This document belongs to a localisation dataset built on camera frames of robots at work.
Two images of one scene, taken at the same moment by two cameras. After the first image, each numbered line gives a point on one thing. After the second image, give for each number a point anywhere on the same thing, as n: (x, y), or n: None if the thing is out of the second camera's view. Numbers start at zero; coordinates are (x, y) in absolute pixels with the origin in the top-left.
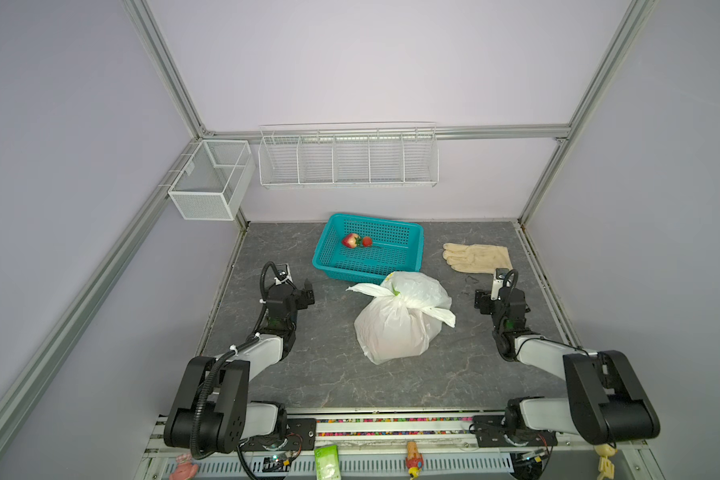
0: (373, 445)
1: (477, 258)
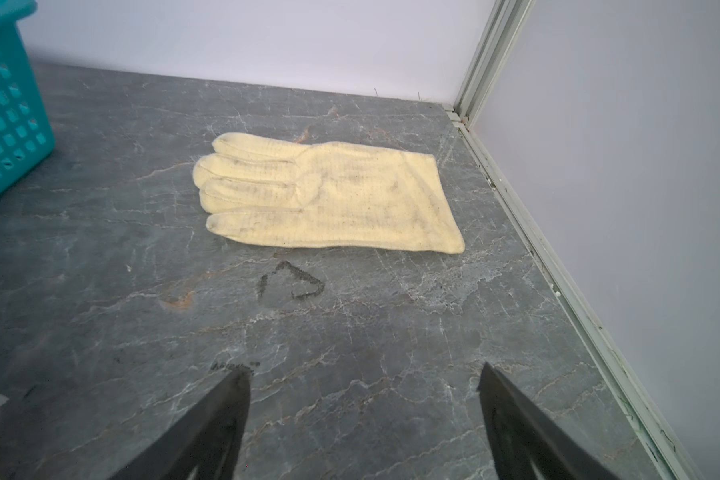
0: None
1: (329, 194)
